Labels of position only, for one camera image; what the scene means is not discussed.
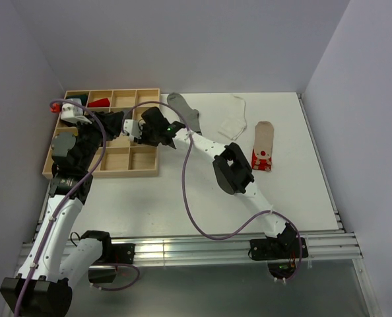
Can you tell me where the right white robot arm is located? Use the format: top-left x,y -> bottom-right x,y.
123,101 -> 308,260

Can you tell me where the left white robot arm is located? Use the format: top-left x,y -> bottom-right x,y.
0,112 -> 123,316

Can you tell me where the red rolled sock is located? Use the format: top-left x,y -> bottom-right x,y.
87,98 -> 110,108

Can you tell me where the wooden compartment tray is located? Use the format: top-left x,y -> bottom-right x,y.
43,88 -> 160,179

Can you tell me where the grey striped sock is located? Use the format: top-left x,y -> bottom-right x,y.
167,92 -> 202,135

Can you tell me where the dark green rolled sock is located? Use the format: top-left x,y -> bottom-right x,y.
65,94 -> 88,106

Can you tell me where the plain white sock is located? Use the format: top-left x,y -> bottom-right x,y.
218,94 -> 247,141

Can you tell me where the beige red reindeer sock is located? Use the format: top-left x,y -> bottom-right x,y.
251,121 -> 274,172

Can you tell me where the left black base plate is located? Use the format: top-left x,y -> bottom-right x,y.
110,243 -> 135,264

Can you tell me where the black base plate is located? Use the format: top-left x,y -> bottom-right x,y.
248,238 -> 309,261
110,243 -> 135,264

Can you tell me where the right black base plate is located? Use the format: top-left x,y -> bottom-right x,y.
248,238 -> 309,261

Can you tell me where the aluminium mounting rail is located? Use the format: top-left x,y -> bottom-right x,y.
112,232 -> 363,267

